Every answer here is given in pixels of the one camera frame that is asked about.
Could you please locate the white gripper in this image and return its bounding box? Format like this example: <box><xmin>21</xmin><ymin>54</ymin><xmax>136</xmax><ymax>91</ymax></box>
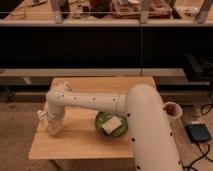
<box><xmin>46</xmin><ymin>111</ymin><xmax>64</xmax><ymax>135</ymax></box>

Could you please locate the clear plastic bottle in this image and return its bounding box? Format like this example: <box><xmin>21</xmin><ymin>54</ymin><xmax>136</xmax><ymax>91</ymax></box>
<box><xmin>37</xmin><ymin>110</ymin><xmax>47</xmax><ymax>124</ymax></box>

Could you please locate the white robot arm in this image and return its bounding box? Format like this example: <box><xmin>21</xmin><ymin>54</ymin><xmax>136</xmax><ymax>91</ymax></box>
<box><xmin>46</xmin><ymin>84</ymin><xmax>183</xmax><ymax>171</ymax></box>

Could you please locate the green ceramic bowl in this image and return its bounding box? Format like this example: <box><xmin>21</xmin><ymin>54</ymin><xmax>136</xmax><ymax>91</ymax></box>
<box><xmin>95</xmin><ymin>112</ymin><xmax>128</xmax><ymax>139</ymax></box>

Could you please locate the wooden table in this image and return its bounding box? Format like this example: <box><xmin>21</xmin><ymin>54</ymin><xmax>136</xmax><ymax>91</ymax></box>
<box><xmin>29</xmin><ymin>77</ymin><xmax>155</xmax><ymax>162</ymax></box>

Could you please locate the pale sponge block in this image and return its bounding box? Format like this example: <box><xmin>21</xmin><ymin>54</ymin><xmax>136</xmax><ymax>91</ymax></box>
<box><xmin>102</xmin><ymin>116</ymin><xmax>122</xmax><ymax>134</ymax></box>

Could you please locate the white paper cup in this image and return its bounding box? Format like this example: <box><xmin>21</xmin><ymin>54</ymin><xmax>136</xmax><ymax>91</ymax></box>
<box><xmin>164</xmin><ymin>102</ymin><xmax>183</xmax><ymax>120</ymax></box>

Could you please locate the red tray on shelf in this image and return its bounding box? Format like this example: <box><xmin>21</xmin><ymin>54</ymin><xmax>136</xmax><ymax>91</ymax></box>
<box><xmin>111</xmin><ymin>0</ymin><xmax>172</xmax><ymax>19</ymax></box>

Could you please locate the black foot pedal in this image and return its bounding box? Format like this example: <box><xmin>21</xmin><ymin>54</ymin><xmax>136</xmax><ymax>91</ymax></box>
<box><xmin>186</xmin><ymin>124</ymin><xmax>212</xmax><ymax>143</ymax></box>

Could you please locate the black box on shelf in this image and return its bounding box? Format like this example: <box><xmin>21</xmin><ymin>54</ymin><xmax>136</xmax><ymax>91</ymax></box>
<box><xmin>183</xmin><ymin>55</ymin><xmax>213</xmax><ymax>82</ymax></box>

